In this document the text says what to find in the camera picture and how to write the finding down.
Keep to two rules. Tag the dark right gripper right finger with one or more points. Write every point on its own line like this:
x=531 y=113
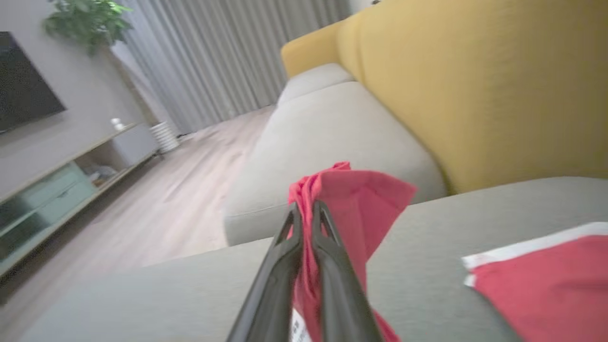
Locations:
x=342 y=299

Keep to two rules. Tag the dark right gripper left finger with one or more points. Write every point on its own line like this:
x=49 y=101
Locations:
x=273 y=294

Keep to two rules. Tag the red garment with white stripes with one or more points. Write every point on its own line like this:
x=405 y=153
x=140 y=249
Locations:
x=361 y=204

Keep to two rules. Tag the grey fabric ottoman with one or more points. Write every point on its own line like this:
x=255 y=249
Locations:
x=190 y=294

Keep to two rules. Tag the grey sofa seat cushion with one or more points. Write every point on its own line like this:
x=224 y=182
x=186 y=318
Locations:
x=323 y=137
x=313 y=78

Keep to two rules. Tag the items on cabinet shelf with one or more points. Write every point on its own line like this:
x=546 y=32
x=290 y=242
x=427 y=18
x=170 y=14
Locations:
x=100 y=175

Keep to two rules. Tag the small white ornament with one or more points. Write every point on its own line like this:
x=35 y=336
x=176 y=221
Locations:
x=117 y=124

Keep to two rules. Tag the wooden TV cabinet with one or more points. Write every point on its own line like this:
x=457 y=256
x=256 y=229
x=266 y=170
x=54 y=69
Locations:
x=52 y=199

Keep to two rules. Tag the grey pleated curtain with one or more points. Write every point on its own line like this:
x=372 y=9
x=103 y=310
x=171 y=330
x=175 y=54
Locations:
x=223 y=57

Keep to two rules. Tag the yellow sofa armrest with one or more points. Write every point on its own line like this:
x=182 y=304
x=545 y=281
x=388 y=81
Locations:
x=308 y=47

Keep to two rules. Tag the yellow sofa backrest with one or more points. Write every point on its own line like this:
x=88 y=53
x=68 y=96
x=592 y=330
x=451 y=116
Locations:
x=475 y=85

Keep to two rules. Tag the green leafy plant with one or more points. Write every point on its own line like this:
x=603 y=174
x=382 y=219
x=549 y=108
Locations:
x=88 y=21

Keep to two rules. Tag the black wall television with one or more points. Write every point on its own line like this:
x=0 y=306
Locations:
x=23 y=90

